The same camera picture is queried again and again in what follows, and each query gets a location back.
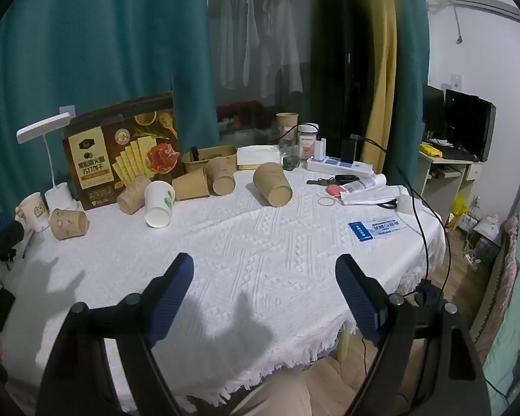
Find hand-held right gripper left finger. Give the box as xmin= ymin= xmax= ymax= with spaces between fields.
xmin=35 ymin=252 xmax=196 ymax=416

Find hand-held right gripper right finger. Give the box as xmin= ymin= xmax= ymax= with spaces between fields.
xmin=335 ymin=254 xmax=493 ymax=416

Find large brown paper cup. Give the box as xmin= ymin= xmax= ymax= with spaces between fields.
xmin=252 ymin=162 xmax=293 ymax=207

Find white paper cup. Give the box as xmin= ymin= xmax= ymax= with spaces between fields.
xmin=144 ymin=181 xmax=176 ymax=228

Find white printed mug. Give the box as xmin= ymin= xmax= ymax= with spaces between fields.
xmin=15 ymin=192 xmax=50 ymax=232

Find blue white card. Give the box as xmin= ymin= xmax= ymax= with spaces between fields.
xmin=348 ymin=218 xmax=406 ymax=240

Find white desk lamp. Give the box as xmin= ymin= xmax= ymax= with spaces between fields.
xmin=16 ymin=113 xmax=79 ymax=213

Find white textured tablecloth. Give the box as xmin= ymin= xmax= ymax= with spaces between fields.
xmin=2 ymin=162 xmax=447 ymax=412

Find white plastic bag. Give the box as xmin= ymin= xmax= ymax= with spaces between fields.
xmin=340 ymin=185 xmax=412 ymax=214

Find black car key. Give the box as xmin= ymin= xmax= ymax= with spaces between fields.
xmin=307 ymin=174 xmax=360 ymax=185

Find person's leg beige pants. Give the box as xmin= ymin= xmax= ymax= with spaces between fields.
xmin=191 ymin=366 xmax=315 ymax=416

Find brown paper tray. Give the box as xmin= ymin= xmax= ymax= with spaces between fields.
xmin=182 ymin=145 xmax=238 ymax=174

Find white power strip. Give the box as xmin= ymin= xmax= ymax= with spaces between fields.
xmin=307 ymin=156 xmax=373 ymax=178

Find yellow plastic bag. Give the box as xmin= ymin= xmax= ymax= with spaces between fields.
xmin=453 ymin=193 xmax=471 ymax=222

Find brown cracker box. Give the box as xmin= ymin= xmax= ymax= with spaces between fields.
xmin=62 ymin=92 xmax=183 ymax=211

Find white computer desk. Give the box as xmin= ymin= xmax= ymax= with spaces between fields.
xmin=417 ymin=141 xmax=488 ymax=222

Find pink floral blanket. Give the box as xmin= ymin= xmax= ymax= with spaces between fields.
xmin=474 ymin=214 xmax=520 ymax=356

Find black charger block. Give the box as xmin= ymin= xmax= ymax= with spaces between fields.
xmin=340 ymin=137 xmax=359 ymax=163

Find bed with teal sheet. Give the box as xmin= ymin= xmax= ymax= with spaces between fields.
xmin=472 ymin=125 xmax=520 ymax=416

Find white tissue pack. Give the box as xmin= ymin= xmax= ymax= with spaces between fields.
xmin=236 ymin=145 xmax=281 ymax=171

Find clear jar white lid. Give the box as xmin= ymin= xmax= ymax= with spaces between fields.
xmin=297 ymin=124 xmax=319 ymax=159

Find red cloth pile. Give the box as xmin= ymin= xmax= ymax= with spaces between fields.
xmin=217 ymin=101 xmax=278 ymax=133

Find black computer monitor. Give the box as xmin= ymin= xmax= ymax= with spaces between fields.
xmin=444 ymin=89 xmax=497 ymax=162

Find teal curtain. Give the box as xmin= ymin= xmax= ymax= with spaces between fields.
xmin=388 ymin=0 xmax=430 ymax=187
xmin=0 ymin=0 xmax=219 ymax=226

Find yellow curtain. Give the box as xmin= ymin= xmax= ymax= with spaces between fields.
xmin=362 ymin=0 xmax=406 ymax=174

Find white hanging garment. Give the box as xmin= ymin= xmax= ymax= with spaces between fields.
xmin=219 ymin=0 xmax=238 ymax=89
xmin=237 ymin=0 xmax=261 ymax=87
xmin=262 ymin=0 xmax=305 ymax=96

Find white air conditioner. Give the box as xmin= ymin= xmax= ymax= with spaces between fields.
xmin=427 ymin=0 xmax=520 ymax=23

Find black cable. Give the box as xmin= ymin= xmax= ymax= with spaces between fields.
xmin=351 ymin=136 xmax=453 ymax=304

